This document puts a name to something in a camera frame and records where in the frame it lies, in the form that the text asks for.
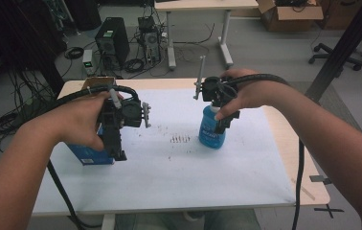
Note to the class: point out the blue cardboard box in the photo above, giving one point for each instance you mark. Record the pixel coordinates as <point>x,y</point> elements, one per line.
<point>89,156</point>

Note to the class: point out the white power supply unit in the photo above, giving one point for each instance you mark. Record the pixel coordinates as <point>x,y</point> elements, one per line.
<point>87,62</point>

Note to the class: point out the person's right hand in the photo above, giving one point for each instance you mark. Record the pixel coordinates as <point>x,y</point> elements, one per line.
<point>255,94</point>

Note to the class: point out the person's left hand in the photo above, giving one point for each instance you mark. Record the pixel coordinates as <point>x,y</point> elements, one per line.
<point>77,121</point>

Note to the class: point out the small open computer case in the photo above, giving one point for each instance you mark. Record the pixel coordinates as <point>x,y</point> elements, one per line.
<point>150,40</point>

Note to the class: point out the white table mat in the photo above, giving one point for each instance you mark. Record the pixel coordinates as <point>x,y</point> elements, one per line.
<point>185,179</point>

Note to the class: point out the white-legged background table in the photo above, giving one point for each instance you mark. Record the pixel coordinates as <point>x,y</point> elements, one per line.
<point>201,4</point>

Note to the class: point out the blue bottle with white cap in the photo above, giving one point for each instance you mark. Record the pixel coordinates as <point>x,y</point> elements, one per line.
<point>208,137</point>

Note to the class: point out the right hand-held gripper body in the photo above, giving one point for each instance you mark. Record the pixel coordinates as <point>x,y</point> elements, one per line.
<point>215,89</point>

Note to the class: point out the black computer tower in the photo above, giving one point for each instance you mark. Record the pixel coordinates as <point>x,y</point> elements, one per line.
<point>113,40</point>

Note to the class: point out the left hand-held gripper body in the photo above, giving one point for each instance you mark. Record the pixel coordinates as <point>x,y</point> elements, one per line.
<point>128,113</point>

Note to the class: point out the black office chair base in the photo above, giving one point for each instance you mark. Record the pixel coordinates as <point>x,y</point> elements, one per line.
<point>332,57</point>

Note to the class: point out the grey floor mat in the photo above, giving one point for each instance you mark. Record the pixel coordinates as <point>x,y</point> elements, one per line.
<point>338,105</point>

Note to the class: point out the black metal post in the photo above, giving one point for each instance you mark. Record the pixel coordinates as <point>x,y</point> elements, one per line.
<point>345,48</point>

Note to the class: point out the grey tape piece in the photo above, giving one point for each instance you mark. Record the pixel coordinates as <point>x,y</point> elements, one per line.
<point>320,179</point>

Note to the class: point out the light wooden table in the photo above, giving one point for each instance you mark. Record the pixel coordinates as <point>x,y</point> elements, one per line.
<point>284,134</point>

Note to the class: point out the open brown cardboard box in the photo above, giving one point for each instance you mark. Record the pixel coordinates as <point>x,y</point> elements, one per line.
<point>292,17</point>

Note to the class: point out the closed brown cardboard box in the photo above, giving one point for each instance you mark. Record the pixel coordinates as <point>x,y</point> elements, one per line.
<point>338,14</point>

